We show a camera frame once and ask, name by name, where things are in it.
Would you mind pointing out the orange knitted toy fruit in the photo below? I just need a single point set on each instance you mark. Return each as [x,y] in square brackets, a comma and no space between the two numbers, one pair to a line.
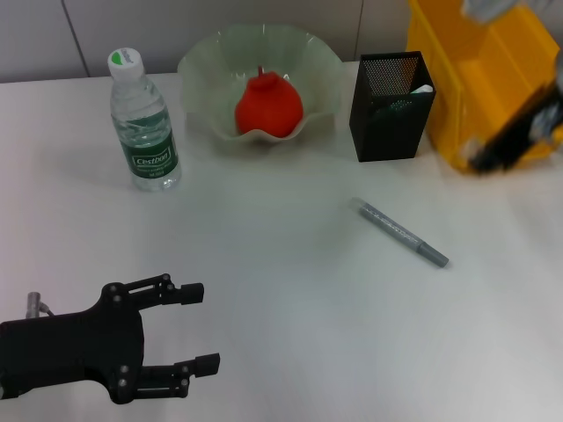
[268,107]

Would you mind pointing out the yellow plastic storage bin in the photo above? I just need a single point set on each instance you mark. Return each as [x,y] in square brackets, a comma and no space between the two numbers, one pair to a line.
[484,79]

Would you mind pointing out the mint green utility knife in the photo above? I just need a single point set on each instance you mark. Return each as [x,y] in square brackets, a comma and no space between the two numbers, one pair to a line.
[421,89]

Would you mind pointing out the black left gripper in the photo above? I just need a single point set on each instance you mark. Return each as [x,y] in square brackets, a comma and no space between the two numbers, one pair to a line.
[75,351]

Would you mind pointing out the grey marker pen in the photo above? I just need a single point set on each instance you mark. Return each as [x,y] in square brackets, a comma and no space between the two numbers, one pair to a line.
[396,230]

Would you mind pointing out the black mesh pen holder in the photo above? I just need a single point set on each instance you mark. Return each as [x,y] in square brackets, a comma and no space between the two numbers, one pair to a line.
[387,132]

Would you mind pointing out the green frosted glass fruit bowl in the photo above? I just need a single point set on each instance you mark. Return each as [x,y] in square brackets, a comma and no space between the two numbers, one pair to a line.
[211,88]

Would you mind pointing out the clear water bottle green label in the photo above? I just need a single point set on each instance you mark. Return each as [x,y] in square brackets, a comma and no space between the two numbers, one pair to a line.
[149,149]

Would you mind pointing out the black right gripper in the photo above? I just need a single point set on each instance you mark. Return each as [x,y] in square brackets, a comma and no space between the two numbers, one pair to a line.
[534,116]

